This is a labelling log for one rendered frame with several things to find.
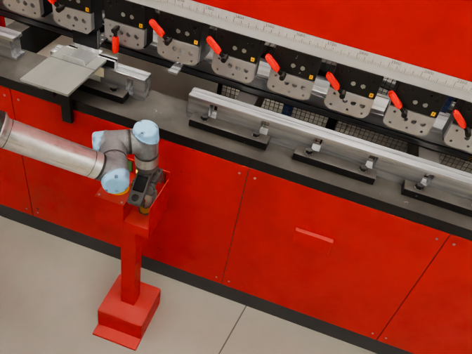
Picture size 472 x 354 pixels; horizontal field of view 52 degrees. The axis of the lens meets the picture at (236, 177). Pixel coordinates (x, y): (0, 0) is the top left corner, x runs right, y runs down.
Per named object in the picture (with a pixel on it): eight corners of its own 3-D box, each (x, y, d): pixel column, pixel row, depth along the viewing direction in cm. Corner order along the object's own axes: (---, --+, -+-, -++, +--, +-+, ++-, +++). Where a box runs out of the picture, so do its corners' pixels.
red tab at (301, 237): (291, 241, 191) (295, 230, 186) (291, 238, 192) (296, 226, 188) (327, 254, 189) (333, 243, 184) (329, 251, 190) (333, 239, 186)
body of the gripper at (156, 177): (163, 180, 166) (164, 156, 157) (152, 199, 160) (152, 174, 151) (142, 173, 167) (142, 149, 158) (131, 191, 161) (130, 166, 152)
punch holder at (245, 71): (210, 71, 168) (216, 27, 157) (218, 61, 175) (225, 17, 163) (251, 85, 167) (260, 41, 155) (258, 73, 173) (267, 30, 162)
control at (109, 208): (95, 220, 169) (93, 182, 157) (116, 190, 181) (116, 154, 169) (148, 239, 167) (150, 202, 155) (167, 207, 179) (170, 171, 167)
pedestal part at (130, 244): (121, 300, 209) (120, 216, 172) (127, 290, 213) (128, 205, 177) (133, 305, 208) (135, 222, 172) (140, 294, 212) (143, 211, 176)
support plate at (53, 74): (20, 81, 165) (19, 79, 165) (62, 48, 185) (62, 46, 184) (67, 97, 163) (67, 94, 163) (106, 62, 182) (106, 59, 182)
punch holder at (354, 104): (322, 107, 164) (336, 63, 152) (326, 94, 170) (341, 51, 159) (366, 120, 162) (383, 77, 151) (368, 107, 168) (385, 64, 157)
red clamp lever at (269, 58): (267, 55, 153) (285, 79, 157) (270, 49, 156) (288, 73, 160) (263, 57, 155) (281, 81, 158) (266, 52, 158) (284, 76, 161)
